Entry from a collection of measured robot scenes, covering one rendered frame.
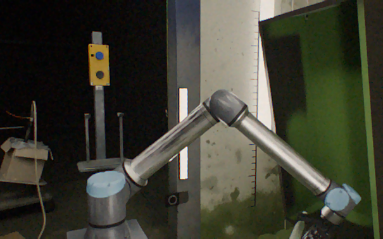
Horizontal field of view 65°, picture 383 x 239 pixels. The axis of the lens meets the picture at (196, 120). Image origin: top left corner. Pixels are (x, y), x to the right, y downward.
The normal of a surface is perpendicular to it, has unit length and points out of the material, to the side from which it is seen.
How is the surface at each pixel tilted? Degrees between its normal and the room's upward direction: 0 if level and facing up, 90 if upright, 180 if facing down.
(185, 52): 90
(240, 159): 90
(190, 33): 90
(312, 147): 90
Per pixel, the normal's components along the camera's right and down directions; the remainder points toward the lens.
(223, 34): 0.43, 0.09
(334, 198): -0.02, 0.15
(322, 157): -0.87, 0.25
